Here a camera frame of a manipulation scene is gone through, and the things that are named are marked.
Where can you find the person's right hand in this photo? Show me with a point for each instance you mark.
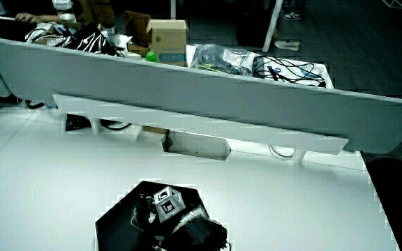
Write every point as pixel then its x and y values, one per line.
pixel 167 205

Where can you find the black hexagonal plate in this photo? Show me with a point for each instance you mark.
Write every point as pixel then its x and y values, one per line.
pixel 117 226

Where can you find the person's right forearm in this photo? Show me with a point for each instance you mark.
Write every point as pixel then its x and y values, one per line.
pixel 201 237

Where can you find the white desk shelf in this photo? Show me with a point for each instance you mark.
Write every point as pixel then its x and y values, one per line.
pixel 194 123

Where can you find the long grey partition panel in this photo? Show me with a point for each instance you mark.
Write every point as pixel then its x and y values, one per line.
pixel 187 94

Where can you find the green ball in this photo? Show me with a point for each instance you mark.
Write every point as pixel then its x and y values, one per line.
pixel 151 57

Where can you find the clear plastic bag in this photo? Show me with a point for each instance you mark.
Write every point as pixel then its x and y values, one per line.
pixel 222 59

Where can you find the closed cardboard box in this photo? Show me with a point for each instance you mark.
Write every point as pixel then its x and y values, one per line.
pixel 169 40

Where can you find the open brown cardboard box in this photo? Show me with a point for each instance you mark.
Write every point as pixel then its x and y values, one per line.
pixel 136 26

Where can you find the shiny black plastic bag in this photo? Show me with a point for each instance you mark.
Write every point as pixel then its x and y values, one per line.
pixel 89 40

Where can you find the white shoe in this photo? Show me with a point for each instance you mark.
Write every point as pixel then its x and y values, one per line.
pixel 287 45

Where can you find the white tray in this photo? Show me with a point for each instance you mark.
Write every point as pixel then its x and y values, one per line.
pixel 321 71

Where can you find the white pole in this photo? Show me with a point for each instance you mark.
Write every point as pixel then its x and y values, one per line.
pixel 271 26

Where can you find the clear plastic bottle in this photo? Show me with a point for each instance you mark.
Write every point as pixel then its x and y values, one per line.
pixel 64 8

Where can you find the dark sneaker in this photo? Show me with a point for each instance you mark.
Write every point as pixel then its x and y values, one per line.
pixel 292 16

